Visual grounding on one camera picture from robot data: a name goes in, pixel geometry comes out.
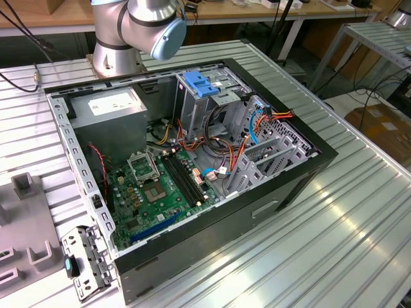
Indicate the brown cardboard box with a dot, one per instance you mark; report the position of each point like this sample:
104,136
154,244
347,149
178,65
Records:
379,128

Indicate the black open PC case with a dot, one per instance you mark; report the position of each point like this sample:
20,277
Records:
208,244

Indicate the metal expansion card bracket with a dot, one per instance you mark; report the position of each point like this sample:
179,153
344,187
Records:
93,256

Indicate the small white box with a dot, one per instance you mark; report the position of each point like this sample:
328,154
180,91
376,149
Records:
269,3

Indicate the wooden desk white frame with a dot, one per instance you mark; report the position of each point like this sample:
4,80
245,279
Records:
231,13

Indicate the black case fan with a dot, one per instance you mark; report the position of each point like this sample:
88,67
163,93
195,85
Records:
96,173

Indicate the small black case switch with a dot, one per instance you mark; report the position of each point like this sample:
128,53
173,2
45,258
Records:
96,201

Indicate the grey power supply unit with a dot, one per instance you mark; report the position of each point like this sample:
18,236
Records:
109,128

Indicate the blue expansion slot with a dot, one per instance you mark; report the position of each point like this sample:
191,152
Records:
154,228

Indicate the grey parts rack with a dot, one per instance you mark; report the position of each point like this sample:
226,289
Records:
29,218

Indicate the black RAM slot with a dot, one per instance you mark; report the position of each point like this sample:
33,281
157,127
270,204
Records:
183,184
189,179

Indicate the black latch with teal strip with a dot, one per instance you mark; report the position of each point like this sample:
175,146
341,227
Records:
74,267

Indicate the grey optical drive cage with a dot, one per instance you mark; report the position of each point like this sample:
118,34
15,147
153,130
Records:
196,109

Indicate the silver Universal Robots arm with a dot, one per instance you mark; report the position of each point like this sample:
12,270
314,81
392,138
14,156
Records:
147,25

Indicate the green motherboard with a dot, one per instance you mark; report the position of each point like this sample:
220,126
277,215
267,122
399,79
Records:
173,199

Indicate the grey metal disk bay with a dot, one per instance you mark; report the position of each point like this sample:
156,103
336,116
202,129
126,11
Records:
257,173

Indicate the blue plastic drive latch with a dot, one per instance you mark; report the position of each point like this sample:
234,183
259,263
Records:
199,85

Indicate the small black desk device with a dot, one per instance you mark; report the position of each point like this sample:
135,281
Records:
361,3

